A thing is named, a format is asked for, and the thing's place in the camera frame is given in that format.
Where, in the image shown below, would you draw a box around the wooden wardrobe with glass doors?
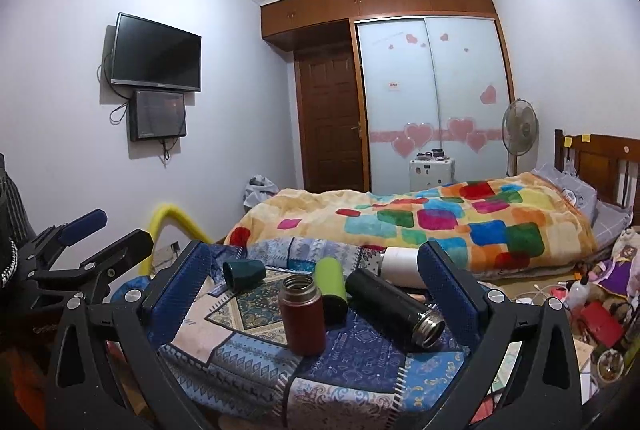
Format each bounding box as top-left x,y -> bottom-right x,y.
260,0 -> 517,193

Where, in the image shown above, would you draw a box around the orange cloth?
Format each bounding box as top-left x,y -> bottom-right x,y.
0,350 -> 51,430

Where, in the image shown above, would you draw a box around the red thermos cup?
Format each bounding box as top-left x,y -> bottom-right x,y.
278,274 -> 327,357

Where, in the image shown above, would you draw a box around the black television cable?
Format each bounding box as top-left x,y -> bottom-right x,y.
96,26 -> 132,125

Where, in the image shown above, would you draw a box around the dark green cup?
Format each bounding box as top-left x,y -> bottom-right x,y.
222,259 -> 267,293

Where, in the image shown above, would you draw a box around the dark knitted clothing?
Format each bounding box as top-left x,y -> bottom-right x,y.
0,154 -> 34,283

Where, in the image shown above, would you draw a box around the black thermos cup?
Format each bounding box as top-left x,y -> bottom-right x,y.
345,269 -> 447,350

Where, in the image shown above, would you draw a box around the grey pillow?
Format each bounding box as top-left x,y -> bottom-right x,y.
530,162 -> 599,223

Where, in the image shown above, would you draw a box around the light green cup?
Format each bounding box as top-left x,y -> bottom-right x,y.
314,256 -> 350,325

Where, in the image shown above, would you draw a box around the colourful checked blanket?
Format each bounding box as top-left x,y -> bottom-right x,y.
222,177 -> 599,283

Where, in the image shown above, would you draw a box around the red box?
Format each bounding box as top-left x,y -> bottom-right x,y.
580,301 -> 626,348

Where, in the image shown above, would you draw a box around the standing fan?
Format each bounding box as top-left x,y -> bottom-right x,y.
501,98 -> 540,179

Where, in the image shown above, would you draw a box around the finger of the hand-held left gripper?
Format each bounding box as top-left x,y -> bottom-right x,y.
20,209 -> 109,271
30,229 -> 155,311

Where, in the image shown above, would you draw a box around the small wall monitor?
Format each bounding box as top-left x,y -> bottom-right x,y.
129,90 -> 188,143

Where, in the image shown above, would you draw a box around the white plastic bottle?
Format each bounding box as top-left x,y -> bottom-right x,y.
567,277 -> 593,311

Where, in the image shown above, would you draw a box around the wooden headboard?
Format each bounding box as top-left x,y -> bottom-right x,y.
554,129 -> 640,227

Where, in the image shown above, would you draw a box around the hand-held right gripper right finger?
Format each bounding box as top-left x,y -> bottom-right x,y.
417,240 -> 597,430

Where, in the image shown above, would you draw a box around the yellow foam tube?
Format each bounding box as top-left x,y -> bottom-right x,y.
142,204 -> 214,279

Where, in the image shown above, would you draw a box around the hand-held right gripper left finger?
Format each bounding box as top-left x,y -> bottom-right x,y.
45,240 -> 216,430

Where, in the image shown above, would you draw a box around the wall television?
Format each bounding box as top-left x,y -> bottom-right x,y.
110,12 -> 203,93

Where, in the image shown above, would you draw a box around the white cup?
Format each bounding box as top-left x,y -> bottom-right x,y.
381,246 -> 426,289

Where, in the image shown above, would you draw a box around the blue patchwork cloth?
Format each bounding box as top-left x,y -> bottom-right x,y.
157,237 -> 501,430

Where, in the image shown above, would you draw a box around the grey clothes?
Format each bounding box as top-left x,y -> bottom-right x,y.
243,175 -> 281,213

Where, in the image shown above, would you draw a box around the purple plush toy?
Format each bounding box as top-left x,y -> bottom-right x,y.
597,227 -> 640,298

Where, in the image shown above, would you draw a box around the blue bag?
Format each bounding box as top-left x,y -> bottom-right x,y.
110,275 -> 151,303

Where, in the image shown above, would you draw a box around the white appliance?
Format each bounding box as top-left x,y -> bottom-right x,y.
409,154 -> 457,191

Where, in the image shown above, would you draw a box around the brown wooden door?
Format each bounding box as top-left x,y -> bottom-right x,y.
294,47 -> 371,193

